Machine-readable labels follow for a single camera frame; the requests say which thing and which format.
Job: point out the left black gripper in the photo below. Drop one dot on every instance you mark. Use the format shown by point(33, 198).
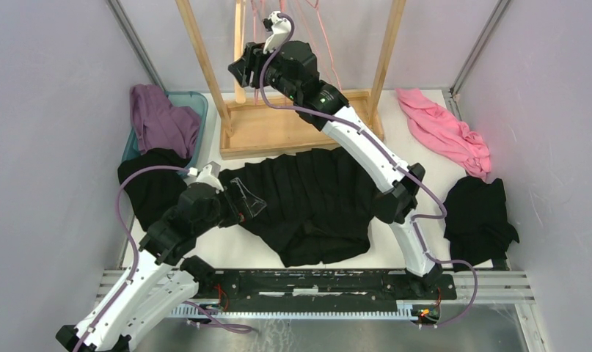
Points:
point(252, 204)

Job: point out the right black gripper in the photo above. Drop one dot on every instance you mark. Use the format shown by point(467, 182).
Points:
point(252, 59)

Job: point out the black pleated skirt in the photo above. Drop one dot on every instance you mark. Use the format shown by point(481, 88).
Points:
point(318, 205)

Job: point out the black garment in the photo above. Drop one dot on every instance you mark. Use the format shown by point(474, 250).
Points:
point(476, 224)
point(154, 192)

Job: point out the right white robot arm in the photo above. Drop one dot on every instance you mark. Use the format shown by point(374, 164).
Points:
point(293, 71)

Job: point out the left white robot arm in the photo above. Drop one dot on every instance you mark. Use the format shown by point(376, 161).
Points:
point(162, 275)

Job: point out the wooden hanger rack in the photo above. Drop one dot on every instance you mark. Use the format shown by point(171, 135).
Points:
point(250, 129)

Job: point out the teal plastic basket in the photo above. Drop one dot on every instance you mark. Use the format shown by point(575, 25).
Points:
point(188, 100)

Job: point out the purple garment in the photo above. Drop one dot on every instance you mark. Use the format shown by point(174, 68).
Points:
point(157, 123)

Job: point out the pink garment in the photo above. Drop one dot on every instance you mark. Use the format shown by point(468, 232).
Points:
point(441, 132)

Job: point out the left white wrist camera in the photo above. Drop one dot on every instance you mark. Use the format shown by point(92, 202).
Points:
point(209, 175)

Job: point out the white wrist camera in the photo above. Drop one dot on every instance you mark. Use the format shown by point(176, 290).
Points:
point(280, 28)
point(209, 175)

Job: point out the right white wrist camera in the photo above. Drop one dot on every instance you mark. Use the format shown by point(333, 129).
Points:
point(280, 28)

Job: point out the pink wire hanger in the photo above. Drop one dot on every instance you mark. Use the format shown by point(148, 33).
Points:
point(320, 41)
point(254, 29)

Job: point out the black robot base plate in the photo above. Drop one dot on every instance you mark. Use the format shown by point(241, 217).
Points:
point(321, 290)

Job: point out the slotted grey cable duct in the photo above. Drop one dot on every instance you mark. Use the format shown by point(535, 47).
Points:
point(400, 314)

